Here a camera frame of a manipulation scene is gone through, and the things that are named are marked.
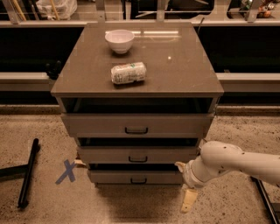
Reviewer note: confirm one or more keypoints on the black stand leg left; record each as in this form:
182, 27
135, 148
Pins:
25, 170

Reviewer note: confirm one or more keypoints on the grey drawer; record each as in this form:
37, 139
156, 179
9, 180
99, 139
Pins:
136, 154
137, 125
136, 177

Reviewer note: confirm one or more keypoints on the crushed white can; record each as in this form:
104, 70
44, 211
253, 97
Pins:
128, 73

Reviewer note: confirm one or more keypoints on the black clamp on rail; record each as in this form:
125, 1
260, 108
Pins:
53, 70

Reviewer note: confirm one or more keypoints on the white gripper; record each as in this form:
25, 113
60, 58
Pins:
189, 176

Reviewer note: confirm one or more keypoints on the white plastic bag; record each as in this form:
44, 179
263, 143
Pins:
57, 9

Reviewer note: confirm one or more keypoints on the blue tape cross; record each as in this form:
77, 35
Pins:
68, 173

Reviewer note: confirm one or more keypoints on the black stand leg right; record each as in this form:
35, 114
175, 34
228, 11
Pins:
273, 209

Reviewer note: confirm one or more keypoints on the white bowl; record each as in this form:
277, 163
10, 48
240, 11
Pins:
119, 41

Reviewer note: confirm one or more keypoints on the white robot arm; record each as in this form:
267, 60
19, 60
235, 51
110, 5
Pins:
216, 159

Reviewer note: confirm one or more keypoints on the grey drawer cabinet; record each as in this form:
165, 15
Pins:
179, 80

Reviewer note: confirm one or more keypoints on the black stand leg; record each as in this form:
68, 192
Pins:
25, 170
273, 209

